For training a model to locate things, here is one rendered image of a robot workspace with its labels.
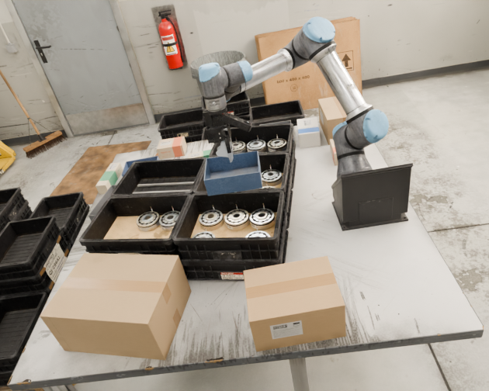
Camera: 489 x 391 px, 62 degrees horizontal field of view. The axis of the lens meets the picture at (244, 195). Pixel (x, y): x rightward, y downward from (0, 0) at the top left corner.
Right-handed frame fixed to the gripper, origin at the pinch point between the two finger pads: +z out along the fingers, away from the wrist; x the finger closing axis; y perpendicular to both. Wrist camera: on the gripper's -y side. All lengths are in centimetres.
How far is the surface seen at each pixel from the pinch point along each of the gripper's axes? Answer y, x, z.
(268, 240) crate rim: -10.2, 23.9, 22.8
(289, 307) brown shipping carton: -15, 48, 33
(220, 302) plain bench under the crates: 12, 28, 46
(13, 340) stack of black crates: 131, -4, 86
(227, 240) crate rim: 4.7, 21.5, 22.7
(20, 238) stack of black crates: 144, -57, 57
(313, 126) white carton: -40, -86, 23
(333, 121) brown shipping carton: -50, -76, 19
